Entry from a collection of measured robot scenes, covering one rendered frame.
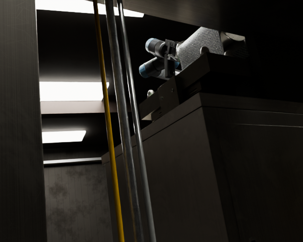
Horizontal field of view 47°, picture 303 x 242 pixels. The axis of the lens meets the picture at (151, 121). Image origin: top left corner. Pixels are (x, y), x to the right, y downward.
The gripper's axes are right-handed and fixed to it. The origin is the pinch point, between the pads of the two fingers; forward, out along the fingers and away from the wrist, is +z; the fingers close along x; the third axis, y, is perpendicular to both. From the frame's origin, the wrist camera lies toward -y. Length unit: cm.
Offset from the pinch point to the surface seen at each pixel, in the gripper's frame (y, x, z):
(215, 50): 8.9, -8.2, 24.4
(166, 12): 17, -39, 37
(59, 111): -145, 64, -373
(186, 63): 1.0, -8.1, 9.4
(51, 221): -441, 126, -518
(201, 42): 10.4, -8.1, 15.7
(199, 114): -6, -34, 55
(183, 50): 5.6, -8.1, 5.0
